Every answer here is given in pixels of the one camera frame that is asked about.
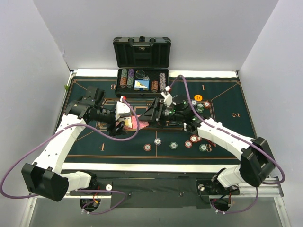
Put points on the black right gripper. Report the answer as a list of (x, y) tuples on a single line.
[(155, 113)]

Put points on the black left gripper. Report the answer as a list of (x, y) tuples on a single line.
[(114, 121)]

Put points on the red playing card deck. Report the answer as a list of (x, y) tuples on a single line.
[(131, 123)]

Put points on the blue poker chip stack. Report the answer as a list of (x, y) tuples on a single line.
[(157, 141)]

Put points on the red poker chip stack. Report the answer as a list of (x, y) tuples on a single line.
[(147, 147)]

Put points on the green poker chip stack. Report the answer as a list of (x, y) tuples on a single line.
[(173, 145)]

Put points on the orange big blind button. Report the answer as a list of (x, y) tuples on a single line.
[(198, 98)]

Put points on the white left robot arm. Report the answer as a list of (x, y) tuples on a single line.
[(44, 176)]

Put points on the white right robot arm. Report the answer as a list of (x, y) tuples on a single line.
[(256, 161)]

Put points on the green poker table mat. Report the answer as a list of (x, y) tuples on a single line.
[(228, 106)]

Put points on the orange chips in case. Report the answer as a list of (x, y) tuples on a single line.
[(154, 86)]

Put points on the blue card box in case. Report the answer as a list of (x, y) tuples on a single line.
[(141, 85)]

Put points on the lilac chips in case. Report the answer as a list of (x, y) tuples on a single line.
[(162, 81)]

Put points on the purple green chips in case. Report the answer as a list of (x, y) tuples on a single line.
[(130, 78)]

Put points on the black round button in case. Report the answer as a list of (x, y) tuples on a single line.
[(140, 74)]

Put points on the green red chips in case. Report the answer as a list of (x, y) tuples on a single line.
[(123, 79)]

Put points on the black poker chip case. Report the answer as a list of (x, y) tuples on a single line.
[(150, 54)]

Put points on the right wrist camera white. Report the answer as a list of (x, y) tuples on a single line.
[(168, 99)]

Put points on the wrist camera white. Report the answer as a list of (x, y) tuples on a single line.
[(122, 110), (168, 99)]

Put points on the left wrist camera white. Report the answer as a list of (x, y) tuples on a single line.
[(122, 110)]

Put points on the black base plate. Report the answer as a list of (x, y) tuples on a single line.
[(157, 189)]

